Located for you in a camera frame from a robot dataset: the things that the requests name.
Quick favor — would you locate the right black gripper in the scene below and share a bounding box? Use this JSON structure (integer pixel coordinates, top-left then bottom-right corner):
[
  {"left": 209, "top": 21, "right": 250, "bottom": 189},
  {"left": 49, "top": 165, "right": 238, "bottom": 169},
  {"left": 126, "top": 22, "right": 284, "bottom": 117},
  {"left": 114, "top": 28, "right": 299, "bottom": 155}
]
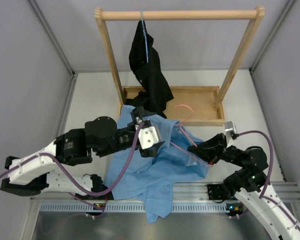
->
[{"left": 187, "top": 132, "right": 247, "bottom": 168}]

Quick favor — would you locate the pink wire hanger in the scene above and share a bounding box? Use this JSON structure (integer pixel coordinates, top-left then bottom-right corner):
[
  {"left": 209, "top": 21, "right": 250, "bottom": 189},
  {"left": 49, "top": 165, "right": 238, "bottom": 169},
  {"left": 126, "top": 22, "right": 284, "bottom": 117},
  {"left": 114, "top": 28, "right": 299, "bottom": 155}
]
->
[{"left": 170, "top": 104, "right": 212, "bottom": 169}]

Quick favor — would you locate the light blue shirt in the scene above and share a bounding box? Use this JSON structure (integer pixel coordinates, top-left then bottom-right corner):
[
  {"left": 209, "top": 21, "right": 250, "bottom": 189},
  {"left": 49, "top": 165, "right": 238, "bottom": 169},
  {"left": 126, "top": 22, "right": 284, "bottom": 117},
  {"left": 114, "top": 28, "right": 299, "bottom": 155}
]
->
[{"left": 112, "top": 115, "right": 208, "bottom": 224}]

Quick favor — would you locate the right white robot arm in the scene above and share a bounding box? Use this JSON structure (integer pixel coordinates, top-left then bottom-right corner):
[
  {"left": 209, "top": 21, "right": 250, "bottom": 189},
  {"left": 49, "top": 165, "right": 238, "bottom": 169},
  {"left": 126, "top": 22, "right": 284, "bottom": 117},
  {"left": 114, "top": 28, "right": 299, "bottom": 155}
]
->
[{"left": 187, "top": 131, "right": 300, "bottom": 240}]

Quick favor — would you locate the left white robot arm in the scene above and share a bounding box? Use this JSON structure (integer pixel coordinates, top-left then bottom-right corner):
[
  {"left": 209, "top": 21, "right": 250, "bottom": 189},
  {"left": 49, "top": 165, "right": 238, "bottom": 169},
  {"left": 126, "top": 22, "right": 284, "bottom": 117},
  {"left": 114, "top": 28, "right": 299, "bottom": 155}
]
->
[{"left": 0, "top": 107, "right": 164, "bottom": 200}]

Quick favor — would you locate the black shirt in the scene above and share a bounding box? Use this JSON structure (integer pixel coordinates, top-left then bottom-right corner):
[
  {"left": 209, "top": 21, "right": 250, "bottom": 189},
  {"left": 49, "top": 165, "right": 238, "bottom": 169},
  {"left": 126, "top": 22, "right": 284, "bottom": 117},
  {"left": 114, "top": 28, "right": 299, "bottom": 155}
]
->
[{"left": 126, "top": 20, "right": 174, "bottom": 118}]

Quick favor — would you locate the wooden clothes rack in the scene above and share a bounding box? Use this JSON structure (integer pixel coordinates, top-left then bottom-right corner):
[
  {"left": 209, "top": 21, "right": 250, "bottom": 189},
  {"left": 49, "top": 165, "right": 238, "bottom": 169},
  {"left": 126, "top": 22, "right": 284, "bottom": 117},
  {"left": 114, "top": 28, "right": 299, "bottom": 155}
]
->
[{"left": 94, "top": 6, "right": 265, "bottom": 127}]

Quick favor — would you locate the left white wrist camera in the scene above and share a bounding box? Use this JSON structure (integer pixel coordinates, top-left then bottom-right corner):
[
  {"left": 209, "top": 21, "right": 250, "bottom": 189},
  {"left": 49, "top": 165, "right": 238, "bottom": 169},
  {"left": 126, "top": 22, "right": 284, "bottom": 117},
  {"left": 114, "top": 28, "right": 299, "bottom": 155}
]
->
[{"left": 135, "top": 120, "right": 163, "bottom": 150}]

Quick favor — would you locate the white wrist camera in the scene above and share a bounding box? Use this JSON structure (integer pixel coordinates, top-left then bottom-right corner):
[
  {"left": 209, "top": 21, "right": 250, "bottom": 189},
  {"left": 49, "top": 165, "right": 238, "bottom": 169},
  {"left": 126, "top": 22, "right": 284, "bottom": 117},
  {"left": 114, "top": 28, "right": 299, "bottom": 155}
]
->
[
  {"left": 224, "top": 121, "right": 239, "bottom": 148},
  {"left": 135, "top": 120, "right": 163, "bottom": 150}
]

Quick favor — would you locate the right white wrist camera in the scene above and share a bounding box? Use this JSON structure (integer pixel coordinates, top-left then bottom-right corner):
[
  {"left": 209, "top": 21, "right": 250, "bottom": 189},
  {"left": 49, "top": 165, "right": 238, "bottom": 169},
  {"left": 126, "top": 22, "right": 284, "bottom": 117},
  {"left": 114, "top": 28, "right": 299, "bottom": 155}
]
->
[{"left": 224, "top": 121, "right": 239, "bottom": 148}]

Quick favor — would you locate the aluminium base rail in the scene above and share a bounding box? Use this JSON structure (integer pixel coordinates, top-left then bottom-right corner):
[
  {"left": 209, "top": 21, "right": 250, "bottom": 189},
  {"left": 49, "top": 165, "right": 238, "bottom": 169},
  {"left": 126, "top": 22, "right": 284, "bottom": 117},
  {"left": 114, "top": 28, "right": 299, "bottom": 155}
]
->
[{"left": 30, "top": 181, "right": 300, "bottom": 202}]

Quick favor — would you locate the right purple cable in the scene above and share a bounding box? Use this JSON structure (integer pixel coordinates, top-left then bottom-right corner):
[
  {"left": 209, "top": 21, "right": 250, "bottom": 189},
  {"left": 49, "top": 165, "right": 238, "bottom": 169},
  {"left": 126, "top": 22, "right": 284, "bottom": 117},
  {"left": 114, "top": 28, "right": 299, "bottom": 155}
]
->
[{"left": 233, "top": 129, "right": 300, "bottom": 240}]

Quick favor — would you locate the slotted cable duct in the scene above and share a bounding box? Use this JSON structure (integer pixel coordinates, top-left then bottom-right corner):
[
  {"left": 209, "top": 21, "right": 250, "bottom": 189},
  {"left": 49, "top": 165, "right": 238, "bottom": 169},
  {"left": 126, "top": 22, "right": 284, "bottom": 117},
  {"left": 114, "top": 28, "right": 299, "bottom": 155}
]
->
[{"left": 40, "top": 201, "right": 243, "bottom": 213}]

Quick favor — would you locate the blue wire hanger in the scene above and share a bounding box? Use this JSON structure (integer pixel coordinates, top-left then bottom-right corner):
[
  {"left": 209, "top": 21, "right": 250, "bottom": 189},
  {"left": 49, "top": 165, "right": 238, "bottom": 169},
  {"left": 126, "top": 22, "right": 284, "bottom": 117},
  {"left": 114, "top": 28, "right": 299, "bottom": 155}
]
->
[{"left": 140, "top": 10, "right": 149, "bottom": 64}]

